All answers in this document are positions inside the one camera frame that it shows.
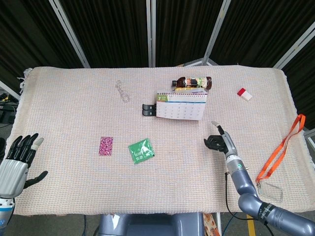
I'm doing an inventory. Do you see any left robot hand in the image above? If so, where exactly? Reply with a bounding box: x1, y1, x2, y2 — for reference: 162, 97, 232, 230
0, 133, 49, 199

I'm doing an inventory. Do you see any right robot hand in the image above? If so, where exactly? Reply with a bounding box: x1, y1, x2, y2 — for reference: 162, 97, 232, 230
203, 120, 238, 157

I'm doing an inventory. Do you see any white desk calendar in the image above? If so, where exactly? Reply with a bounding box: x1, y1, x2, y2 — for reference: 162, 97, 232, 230
155, 88, 209, 121

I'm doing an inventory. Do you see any red and white eraser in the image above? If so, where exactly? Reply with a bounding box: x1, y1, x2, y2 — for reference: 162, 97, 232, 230
237, 87, 253, 101

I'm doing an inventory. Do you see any clear badge holder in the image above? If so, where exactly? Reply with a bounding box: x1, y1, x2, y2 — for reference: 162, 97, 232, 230
256, 181, 284, 204

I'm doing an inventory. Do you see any brown tea bottle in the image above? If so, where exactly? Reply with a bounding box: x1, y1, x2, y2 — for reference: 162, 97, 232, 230
171, 76, 213, 89

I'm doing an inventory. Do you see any green sachet packet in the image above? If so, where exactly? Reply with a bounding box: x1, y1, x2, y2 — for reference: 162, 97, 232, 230
128, 138, 156, 165

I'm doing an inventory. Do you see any beige woven tablecloth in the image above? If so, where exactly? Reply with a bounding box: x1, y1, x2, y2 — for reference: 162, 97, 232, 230
5, 64, 315, 217

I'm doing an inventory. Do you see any pink patterned card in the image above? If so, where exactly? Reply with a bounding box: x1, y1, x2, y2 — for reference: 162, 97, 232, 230
98, 136, 114, 156

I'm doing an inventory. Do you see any grey robot torso base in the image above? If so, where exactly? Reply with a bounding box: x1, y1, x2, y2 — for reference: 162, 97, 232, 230
94, 212, 205, 236

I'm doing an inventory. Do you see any black folding screen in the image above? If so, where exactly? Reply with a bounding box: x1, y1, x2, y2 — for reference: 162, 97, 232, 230
0, 0, 315, 128

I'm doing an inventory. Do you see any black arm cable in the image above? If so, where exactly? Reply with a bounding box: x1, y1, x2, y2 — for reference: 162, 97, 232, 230
224, 172, 256, 220

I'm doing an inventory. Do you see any orange lanyard strap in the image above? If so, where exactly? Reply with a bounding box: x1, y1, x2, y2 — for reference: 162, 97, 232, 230
255, 114, 306, 184

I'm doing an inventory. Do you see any clear plastic bracelet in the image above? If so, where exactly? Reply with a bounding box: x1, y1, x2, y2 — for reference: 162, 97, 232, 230
115, 80, 131, 104

